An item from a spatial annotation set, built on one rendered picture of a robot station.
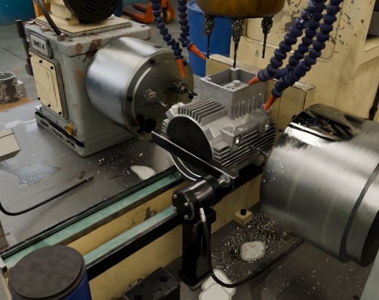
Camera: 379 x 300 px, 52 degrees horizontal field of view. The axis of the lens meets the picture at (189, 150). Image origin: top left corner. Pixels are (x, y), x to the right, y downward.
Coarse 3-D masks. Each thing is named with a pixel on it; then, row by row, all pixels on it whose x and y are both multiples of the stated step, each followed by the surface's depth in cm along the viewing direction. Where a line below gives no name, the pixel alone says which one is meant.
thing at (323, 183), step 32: (288, 128) 68; (320, 128) 66; (352, 128) 64; (288, 160) 66; (320, 160) 63; (352, 160) 60; (288, 192) 66; (320, 192) 62; (352, 192) 59; (288, 224) 70; (320, 224) 63; (352, 224) 60; (352, 256) 63
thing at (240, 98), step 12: (228, 72) 93; (240, 72) 93; (204, 84) 87; (216, 84) 85; (228, 84) 87; (240, 84) 90; (264, 84) 88; (204, 96) 88; (216, 96) 85; (228, 96) 83; (240, 96) 84; (252, 96) 87; (264, 96) 90; (228, 108) 84; (240, 108) 86; (252, 108) 88
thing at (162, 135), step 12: (156, 132) 90; (156, 144) 90; (168, 144) 87; (180, 144) 85; (180, 156) 85; (192, 156) 82; (204, 156) 81; (204, 168) 80; (216, 168) 78; (228, 168) 77; (228, 180) 76
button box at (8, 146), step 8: (8, 128) 79; (0, 136) 78; (8, 136) 78; (0, 144) 77; (8, 144) 78; (16, 144) 79; (0, 152) 77; (8, 152) 78; (16, 152) 80; (0, 160) 80
